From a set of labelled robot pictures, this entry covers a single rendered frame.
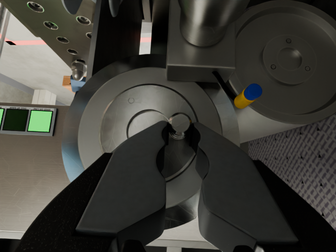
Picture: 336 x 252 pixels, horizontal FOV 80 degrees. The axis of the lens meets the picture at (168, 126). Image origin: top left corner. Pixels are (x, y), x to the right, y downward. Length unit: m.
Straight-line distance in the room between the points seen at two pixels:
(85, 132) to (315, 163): 0.24
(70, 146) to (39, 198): 0.40
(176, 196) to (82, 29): 0.37
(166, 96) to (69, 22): 0.32
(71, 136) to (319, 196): 0.25
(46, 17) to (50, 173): 0.33
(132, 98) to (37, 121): 0.45
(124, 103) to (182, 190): 0.08
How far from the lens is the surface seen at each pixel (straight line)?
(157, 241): 0.53
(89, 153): 0.17
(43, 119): 0.58
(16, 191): 0.61
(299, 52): 0.23
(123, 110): 0.15
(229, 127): 0.18
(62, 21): 0.45
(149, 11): 0.52
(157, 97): 0.15
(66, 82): 3.56
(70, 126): 0.19
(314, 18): 0.26
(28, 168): 0.59
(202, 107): 0.17
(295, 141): 0.31
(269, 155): 0.36
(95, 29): 0.22
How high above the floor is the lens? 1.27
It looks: 11 degrees down
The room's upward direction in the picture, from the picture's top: 177 degrees counter-clockwise
